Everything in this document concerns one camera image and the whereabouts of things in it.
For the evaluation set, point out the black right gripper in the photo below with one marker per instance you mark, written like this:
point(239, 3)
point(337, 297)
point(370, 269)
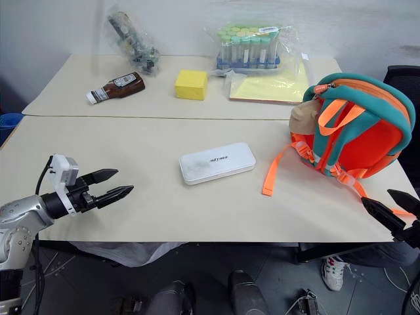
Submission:
point(411, 234)

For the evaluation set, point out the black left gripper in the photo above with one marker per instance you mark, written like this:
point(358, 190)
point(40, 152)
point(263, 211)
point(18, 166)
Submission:
point(78, 197)

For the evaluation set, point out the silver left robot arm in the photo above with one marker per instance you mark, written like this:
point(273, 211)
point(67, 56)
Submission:
point(19, 213)

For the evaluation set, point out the teal and orange backpack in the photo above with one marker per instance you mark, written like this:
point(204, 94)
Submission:
point(361, 141)

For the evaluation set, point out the white rectangular case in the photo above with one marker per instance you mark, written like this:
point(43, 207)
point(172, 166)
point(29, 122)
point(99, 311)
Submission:
point(216, 164)

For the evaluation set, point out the dark trouser leg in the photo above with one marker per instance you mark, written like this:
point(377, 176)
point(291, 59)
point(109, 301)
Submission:
point(377, 256)

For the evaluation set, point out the white plastic sheet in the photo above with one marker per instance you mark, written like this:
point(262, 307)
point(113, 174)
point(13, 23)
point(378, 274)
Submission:
point(131, 252)

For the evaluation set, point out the white and red sneaker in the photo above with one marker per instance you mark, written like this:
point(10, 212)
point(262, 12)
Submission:
point(334, 274)

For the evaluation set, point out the brown sauce bottle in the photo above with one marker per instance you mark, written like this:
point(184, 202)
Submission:
point(121, 87)

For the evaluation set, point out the blue bin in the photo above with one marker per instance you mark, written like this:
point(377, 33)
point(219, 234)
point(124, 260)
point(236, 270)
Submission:
point(8, 128)

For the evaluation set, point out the black mesh chair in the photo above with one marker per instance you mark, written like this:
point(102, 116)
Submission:
point(403, 82)

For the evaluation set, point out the yellow sponge block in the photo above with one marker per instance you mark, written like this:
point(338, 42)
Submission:
point(190, 85)

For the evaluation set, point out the beige fabric lump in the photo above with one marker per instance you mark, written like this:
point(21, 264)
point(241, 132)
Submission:
point(303, 116)

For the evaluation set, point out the dark rounded shape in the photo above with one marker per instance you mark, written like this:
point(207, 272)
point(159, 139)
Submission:
point(170, 300)
point(246, 295)

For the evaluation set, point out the crumpled clear plastic bag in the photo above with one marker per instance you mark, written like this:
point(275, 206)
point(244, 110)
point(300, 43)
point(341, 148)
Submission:
point(147, 42)

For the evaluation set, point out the dark bottle in clear bag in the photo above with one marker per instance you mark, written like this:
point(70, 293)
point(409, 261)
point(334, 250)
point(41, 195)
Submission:
point(126, 34)

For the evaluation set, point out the yellow paper in clear sleeve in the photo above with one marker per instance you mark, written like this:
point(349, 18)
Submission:
point(262, 88)

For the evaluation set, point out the light green capped test tube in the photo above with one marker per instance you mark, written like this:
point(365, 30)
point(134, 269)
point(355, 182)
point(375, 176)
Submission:
point(225, 49)

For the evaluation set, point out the blue test tube rack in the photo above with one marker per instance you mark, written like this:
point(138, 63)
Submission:
point(247, 65)

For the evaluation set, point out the teal capped test tube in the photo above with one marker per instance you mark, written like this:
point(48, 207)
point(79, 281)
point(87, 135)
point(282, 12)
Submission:
point(266, 50)
point(236, 50)
point(256, 50)
point(246, 50)

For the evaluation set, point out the clear bag around tube rack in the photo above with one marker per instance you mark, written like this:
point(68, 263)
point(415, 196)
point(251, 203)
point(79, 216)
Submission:
point(292, 49)

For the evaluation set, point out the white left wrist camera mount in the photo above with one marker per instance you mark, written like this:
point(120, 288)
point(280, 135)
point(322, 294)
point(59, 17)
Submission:
point(60, 174)

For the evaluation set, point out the black table frame bar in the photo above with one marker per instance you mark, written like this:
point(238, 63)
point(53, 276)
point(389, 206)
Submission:
point(328, 251)

